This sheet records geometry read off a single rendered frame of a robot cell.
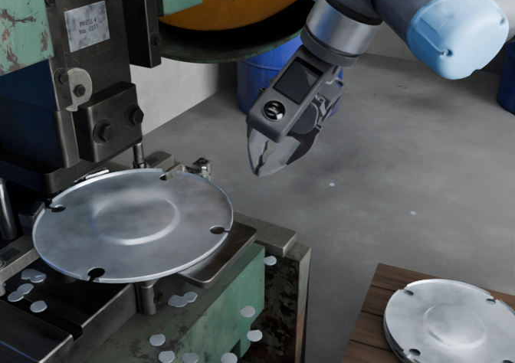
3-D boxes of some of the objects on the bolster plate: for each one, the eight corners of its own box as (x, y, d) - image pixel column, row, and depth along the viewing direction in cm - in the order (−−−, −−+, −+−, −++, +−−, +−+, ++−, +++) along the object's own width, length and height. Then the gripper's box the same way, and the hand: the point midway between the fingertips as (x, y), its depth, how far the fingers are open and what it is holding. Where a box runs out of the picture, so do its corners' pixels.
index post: (215, 204, 103) (213, 157, 99) (206, 212, 101) (204, 164, 96) (202, 200, 105) (200, 153, 100) (193, 207, 102) (190, 160, 98)
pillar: (21, 233, 90) (1, 155, 83) (9, 241, 89) (-12, 161, 82) (11, 230, 91) (-9, 152, 84) (-1, 237, 90) (-22, 158, 83)
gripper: (380, 47, 68) (303, 172, 81) (317, 7, 69) (251, 135, 82) (356, 70, 61) (277, 201, 74) (287, 24, 62) (221, 161, 75)
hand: (257, 170), depth 75 cm, fingers closed
